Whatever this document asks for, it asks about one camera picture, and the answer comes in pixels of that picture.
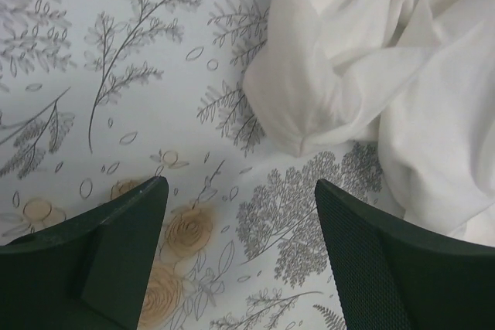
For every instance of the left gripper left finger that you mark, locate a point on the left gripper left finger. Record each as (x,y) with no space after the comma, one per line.
(88,272)

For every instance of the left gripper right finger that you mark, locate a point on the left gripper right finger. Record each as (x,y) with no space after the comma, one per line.
(391,274)

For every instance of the white t shirt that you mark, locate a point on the white t shirt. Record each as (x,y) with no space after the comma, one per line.
(414,76)

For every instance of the floral patterned table mat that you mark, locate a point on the floral patterned table mat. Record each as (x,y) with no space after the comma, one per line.
(99,96)

